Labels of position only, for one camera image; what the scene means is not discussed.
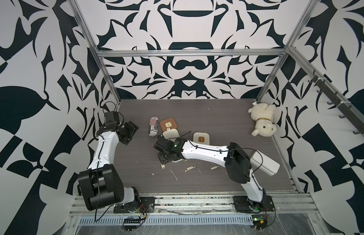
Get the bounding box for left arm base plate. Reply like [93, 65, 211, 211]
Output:
[114, 197, 156, 213]

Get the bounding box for white teddy bear plush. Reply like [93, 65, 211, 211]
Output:
[248, 103, 277, 137]

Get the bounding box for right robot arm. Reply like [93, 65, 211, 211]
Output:
[154, 136, 265, 204]

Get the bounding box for brown nail kit case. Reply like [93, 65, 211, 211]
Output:
[160, 117, 178, 132]

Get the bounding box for white box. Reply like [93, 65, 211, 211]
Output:
[250, 151, 280, 176]

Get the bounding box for wall hook rail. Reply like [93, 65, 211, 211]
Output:
[307, 70, 364, 135]

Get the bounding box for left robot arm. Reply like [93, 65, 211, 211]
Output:
[78, 111, 141, 211]

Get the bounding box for cream nail kit case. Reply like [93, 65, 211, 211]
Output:
[193, 132, 210, 145]
[161, 129, 183, 164]

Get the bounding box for crushed flag print can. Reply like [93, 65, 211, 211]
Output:
[149, 116, 159, 137]

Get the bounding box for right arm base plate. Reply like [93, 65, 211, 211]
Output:
[233, 194, 275, 214]

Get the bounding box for right circuit board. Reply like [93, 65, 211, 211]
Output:
[251, 214, 268, 231]

